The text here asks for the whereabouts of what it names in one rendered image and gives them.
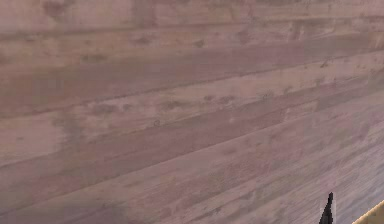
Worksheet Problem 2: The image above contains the black pointed object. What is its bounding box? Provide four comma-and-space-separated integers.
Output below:
318, 191, 335, 224

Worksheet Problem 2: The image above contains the tan wooden furniture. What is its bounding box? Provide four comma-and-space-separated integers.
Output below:
352, 199, 384, 224

